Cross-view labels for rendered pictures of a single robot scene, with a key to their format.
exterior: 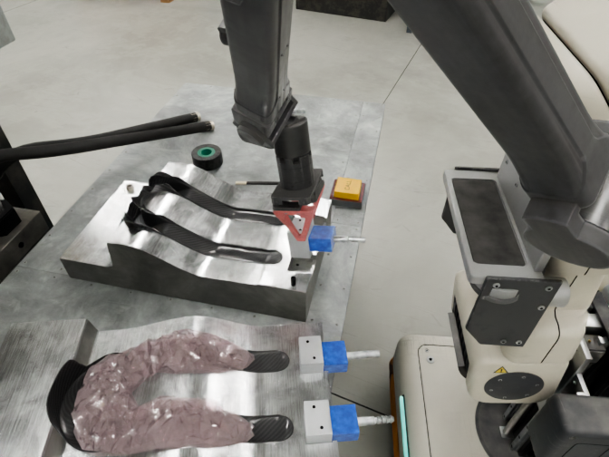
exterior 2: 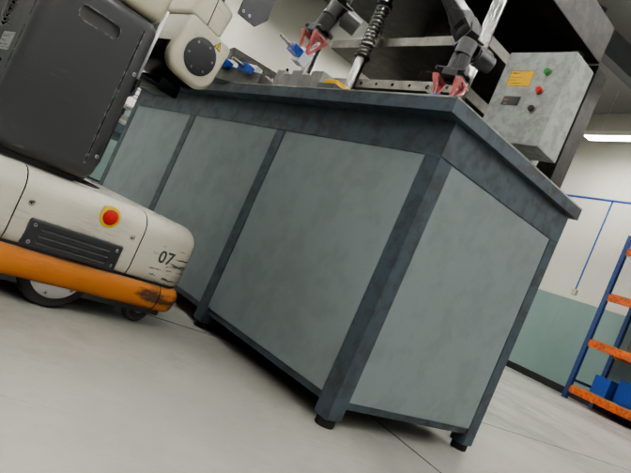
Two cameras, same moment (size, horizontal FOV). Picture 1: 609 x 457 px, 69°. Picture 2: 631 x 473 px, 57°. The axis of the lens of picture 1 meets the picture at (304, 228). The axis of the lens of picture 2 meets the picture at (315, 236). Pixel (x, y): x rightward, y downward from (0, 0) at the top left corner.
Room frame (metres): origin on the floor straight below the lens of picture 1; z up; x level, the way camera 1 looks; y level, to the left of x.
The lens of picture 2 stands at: (1.97, -1.36, 0.35)
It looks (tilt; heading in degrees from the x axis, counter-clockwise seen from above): 2 degrees up; 127
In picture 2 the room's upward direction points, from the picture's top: 24 degrees clockwise
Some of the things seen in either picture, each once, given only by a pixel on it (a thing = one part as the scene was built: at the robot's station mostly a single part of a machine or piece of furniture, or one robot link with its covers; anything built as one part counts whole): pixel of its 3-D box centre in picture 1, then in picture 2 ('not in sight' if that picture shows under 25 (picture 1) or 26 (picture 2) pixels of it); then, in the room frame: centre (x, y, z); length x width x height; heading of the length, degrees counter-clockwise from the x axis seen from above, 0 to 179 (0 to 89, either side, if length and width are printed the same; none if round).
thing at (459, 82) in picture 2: not in sight; (450, 88); (1.09, 0.10, 0.97); 0.07 x 0.07 x 0.09; 2
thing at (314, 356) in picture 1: (339, 356); (244, 67); (0.39, -0.06, 0.86); 0.13 x 0.05 x 0.05; 95
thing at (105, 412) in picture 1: (162, 387); not in sight; (0.31, 0.21, 0.90); 0.26 x 0.18 x 0.08; 95
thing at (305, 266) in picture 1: (302, 268); not in sight; (0.56, 0.00, 0.87); 0.05 x 0.05 x 0.04; 77
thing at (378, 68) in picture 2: not in sight; (438, 77); (0.30, 1.26, 1.52); 1.10 x 0.70 x 0.05; 167
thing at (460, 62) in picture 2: not in sight; (456, 67); (1.08, 0.11, 1.04); 0.10 x 0.07 x 0.07; 2
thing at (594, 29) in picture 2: not in sight; (449, 32); (0.28, 1.20, 1.75); 1.30 x 0.84 x 0.61; 167
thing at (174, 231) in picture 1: (203, 217); not in sight; (0.66, 0.20, 0.92); 0.35 x 0.16 x 0.09; 77
